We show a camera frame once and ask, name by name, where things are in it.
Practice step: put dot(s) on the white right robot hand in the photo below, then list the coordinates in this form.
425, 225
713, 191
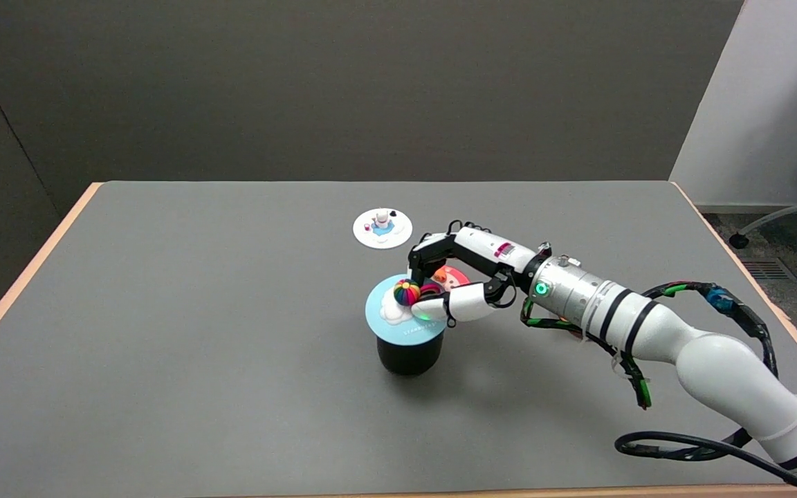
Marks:
481, 266

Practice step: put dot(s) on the red cup lid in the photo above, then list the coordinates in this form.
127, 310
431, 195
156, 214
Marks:
450, 277

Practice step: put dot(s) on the office chair base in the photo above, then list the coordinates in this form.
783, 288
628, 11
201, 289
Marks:
796, 211

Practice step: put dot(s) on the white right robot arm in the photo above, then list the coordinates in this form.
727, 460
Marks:
668, 346

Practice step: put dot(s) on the floor vent grille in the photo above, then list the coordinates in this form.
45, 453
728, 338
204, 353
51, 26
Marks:
765, 270

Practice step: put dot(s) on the blue sky cup lid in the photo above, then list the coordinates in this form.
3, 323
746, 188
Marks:
398, 317

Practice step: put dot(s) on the white snowman cup lid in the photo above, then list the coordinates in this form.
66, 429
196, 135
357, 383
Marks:
382, 227

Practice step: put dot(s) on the dark teal mug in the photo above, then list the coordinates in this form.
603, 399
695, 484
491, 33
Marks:
409, 356

